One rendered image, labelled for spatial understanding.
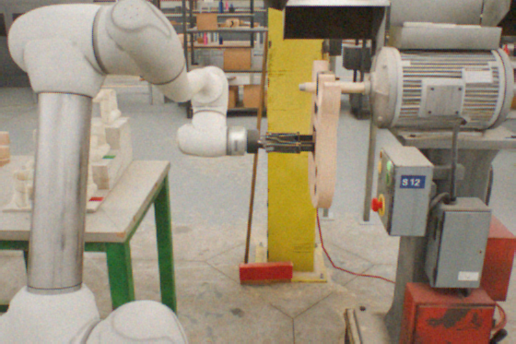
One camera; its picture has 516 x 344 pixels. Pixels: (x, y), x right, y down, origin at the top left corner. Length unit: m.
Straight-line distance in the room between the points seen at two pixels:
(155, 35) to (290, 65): 1.52
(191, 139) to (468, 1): 0.95
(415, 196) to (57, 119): 0.85
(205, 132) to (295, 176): 1.17
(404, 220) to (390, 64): 0.45
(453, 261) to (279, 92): 1.23
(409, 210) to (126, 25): 0.82
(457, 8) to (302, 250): 1.59
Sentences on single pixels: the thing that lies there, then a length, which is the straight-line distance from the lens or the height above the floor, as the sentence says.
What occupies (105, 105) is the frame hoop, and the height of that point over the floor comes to 1.17.
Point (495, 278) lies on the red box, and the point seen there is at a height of 0.64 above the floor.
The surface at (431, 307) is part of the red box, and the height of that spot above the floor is 0.61.
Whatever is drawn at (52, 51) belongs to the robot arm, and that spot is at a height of 1.42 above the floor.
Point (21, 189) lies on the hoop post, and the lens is 1.47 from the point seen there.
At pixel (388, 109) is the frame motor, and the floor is 1.21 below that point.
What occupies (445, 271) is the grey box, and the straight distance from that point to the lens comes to 1.55.
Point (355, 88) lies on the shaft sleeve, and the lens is 1.45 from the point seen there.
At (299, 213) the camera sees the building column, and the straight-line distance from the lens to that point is 2.56.
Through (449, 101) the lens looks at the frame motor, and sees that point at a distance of 1.41.
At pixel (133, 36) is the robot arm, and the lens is 0.84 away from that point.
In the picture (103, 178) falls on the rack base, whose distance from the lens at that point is 1.51.
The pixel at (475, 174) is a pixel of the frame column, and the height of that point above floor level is 1.00.
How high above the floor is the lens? 1.50
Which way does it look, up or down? 18 degrees down
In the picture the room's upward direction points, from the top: straight up
